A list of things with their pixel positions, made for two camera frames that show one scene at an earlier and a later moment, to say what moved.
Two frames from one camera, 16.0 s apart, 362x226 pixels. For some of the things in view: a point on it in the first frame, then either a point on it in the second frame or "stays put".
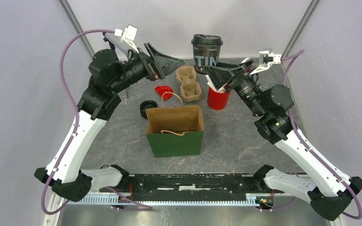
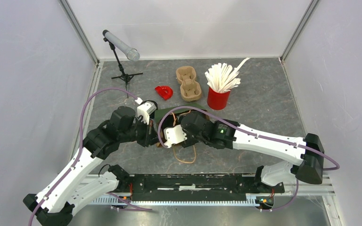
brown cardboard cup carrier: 190,89 stays put
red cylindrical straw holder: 217,100 stays put
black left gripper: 160,65 → 151,137
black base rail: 193,183 stays put
